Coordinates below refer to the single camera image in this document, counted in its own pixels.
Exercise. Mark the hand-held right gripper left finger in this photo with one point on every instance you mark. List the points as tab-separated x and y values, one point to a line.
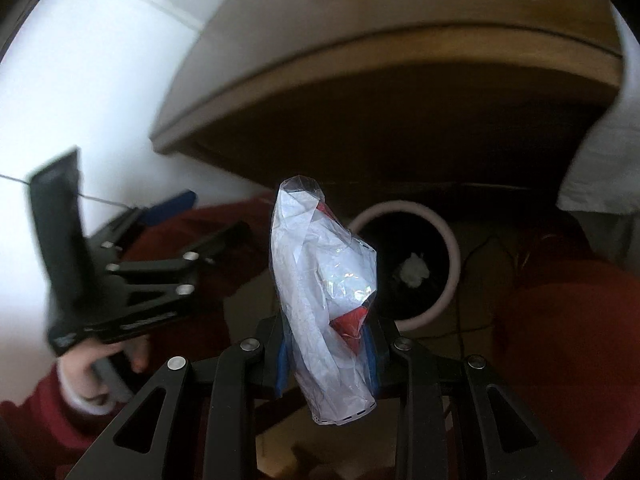
282	360

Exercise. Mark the white and red plastic bag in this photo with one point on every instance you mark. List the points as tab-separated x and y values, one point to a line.
310	270

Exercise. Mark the white bed sheet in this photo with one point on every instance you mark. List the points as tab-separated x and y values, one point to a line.
610	160

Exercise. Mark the person's left forearm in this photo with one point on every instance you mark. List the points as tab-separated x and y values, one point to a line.
40	410

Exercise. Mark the white tissue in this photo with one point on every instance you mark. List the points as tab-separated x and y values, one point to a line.
412	270

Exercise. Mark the red pants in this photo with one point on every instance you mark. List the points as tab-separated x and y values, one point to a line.
565	340

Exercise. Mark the wooden bedside table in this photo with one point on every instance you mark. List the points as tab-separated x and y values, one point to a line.
400	85

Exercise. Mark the person's left hand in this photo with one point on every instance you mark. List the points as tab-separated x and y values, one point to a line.
82	367

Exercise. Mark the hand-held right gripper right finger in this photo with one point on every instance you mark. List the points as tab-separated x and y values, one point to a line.
369	357

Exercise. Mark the white-rimmed trash bin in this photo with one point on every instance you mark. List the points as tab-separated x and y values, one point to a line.
390	240

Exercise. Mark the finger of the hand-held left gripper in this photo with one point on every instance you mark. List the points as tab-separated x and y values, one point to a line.
170	205
220	240

